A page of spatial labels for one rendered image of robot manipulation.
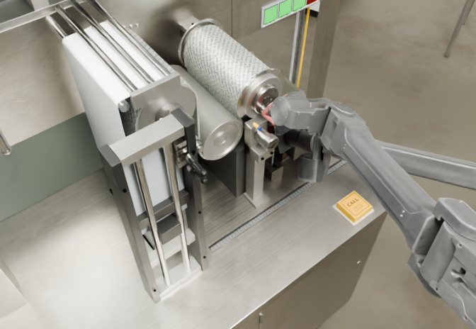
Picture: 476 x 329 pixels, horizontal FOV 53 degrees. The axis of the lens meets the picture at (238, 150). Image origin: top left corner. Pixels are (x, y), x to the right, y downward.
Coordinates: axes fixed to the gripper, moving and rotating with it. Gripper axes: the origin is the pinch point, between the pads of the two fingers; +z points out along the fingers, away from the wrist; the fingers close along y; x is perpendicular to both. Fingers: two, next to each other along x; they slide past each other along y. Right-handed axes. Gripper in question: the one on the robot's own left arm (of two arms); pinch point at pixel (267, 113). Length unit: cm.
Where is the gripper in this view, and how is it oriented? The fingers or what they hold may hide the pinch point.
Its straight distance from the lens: 114.1
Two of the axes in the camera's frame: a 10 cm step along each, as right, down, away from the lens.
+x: -3.6, -8.8, -3.0
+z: -5.4, -0.6, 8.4
